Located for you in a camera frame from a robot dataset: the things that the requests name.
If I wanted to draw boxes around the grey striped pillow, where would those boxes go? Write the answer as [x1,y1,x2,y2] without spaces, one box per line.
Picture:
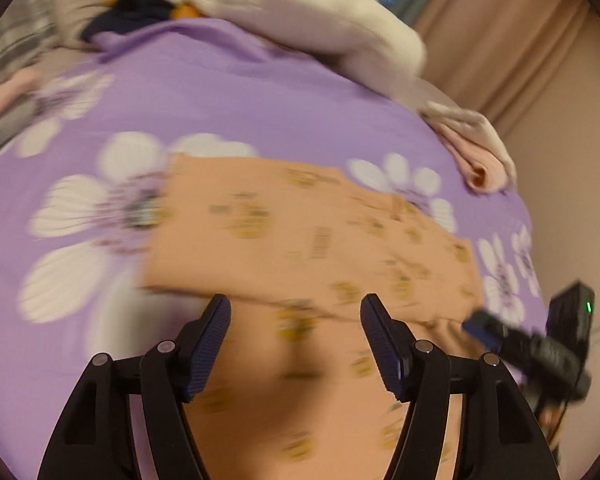
[0,0,63,92]

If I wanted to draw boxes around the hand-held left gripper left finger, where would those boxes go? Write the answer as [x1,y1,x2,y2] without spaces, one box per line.
[37,294,232,480]

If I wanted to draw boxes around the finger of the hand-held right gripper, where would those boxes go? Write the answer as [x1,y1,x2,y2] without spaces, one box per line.
[462,310,537,363]

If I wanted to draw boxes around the peach cartoon print garment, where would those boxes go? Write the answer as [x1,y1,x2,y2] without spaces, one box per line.
[130,152,486,480]

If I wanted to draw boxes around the purple floral bedsheet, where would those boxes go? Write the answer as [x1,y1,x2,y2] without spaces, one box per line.
[0,17,551,480]

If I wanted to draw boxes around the pile of dark clothes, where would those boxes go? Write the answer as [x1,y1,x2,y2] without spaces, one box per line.
[55,0,181,52]

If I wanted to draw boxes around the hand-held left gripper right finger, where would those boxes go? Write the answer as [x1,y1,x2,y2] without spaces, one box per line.
[360,294,563,480]

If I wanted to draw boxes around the beige curtain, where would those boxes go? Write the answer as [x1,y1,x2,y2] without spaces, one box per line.
[410,0,597,126]

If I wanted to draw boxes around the dark navy garment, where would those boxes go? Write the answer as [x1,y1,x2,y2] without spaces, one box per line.
[82,0,181,41]

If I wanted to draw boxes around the pink folded cloth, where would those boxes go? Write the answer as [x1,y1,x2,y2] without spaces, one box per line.
[420,92,518,196]

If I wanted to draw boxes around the pale pink cloth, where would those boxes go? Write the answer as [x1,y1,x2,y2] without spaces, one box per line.
[0,67,43,156]

